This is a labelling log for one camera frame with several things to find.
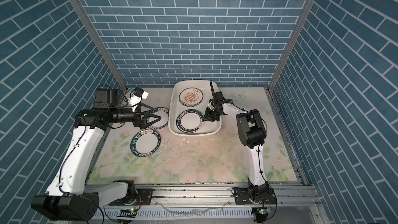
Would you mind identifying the green red rim plate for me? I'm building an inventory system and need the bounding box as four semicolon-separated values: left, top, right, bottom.
176;110;204;133

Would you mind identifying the orange sunburst plate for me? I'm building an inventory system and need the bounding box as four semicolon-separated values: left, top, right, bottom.
179;88;204;107

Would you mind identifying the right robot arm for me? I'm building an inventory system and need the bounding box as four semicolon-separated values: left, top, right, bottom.
204;91;277;205

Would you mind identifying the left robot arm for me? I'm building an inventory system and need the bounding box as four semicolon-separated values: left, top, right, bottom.
31;88;160;222

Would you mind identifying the white plastic bin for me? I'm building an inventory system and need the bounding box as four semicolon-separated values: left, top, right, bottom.
169;80;222;139

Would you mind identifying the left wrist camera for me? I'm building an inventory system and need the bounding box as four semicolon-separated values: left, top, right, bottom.
127;87;149;112

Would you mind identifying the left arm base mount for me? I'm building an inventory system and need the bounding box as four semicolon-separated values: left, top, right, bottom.
109;188;153;206

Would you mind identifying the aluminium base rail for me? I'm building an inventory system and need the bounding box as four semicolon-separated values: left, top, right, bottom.
62;184;321;209

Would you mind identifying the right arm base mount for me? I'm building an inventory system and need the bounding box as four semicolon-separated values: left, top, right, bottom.
231;187;277;205

